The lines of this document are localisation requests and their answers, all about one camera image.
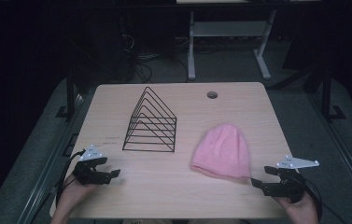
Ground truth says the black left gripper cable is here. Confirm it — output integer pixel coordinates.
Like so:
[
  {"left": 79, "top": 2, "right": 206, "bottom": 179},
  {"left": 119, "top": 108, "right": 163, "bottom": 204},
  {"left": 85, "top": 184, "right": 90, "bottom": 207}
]
[{"left": 55, "top": 149, "right": 87, "bottom": 207}]

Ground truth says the tangle of floor cables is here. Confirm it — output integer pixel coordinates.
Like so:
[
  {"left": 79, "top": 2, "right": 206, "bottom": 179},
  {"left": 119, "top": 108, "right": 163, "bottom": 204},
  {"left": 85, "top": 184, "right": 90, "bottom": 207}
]
[{"left": 119, "top": 18, "right": 190, "bottom": 84}]

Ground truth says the person's left hand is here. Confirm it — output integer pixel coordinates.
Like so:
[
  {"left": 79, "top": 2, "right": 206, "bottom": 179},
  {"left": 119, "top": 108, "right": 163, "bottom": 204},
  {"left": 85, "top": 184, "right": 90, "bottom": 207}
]
[{"left": 61, "top": 173, "right": 99, "bottom": 209}]

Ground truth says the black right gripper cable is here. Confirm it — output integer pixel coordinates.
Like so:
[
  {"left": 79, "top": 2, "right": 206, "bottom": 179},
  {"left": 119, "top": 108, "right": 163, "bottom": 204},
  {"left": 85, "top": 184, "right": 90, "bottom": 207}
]
[{"left": 300, "top": 174, "right": 349, "bottom": 224}]

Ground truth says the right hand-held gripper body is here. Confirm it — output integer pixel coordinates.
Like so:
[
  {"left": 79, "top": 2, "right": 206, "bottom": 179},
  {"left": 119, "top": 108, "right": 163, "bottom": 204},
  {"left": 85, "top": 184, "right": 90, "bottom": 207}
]
[{"left": 261, "top": 155, "right": 320, "bottom": 204}]

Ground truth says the pink knitted beanie hat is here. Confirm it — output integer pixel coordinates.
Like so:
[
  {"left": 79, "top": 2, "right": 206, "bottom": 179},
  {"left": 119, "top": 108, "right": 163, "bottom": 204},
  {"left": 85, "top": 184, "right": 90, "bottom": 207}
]
[{"left": 190, "top": 123, "right": 252, "bottom": 181}]

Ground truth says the aluminium floor rail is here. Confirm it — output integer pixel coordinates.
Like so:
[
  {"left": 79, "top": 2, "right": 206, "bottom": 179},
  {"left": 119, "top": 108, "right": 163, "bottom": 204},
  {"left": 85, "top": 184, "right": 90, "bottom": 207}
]
[
  {"left": 307, "top": 92, "right": 352, "bottom": 218},
  {"left": 17, "top": 92, "right": 85, "bottom": 224}
]

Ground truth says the black metal stand post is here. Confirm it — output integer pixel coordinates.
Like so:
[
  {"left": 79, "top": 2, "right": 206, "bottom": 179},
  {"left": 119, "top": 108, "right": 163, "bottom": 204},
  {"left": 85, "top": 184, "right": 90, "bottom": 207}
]
[
  {"left": 55, "top": 67, "right": 77, "bottom": 121},
  {"left": 320, "top": 66, "right": 347, "bottom": 121}
]

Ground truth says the person's right hand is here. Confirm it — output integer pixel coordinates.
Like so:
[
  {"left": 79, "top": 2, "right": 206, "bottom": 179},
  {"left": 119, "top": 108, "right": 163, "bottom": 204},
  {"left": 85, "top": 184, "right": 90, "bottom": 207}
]
[{"left": 272, "top": 191, "right": 320, "bottom": 224}]

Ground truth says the white metal desk frame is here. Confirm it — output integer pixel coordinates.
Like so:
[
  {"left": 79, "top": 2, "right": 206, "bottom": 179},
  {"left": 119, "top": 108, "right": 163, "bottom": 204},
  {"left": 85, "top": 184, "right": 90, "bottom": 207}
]
[{"left": 187, "top": 8, "right": 278, "bottom": 81}]

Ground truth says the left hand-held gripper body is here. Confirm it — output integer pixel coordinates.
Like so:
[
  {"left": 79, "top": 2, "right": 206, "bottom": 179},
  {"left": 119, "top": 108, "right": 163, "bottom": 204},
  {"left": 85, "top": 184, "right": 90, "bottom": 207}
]
[{"left": 72, "top": 144, "right": 113, "bottom": 187}]

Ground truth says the black wire file rack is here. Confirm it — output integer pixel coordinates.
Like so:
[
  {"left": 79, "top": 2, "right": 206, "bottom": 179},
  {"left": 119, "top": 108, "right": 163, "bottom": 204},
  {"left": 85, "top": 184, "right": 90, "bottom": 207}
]
[{"left": 121, "top": 86, "right": 177, "bottom": 154}]

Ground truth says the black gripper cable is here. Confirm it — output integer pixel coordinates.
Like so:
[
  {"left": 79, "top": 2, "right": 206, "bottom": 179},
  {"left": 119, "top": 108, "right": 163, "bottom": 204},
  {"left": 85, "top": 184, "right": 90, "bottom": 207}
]
[
  {"left": 55, "top": 149, "right": 87, "bottom": 207},
  {"left": 300, "top": 174, "right": 349, "bottom": 224}
]

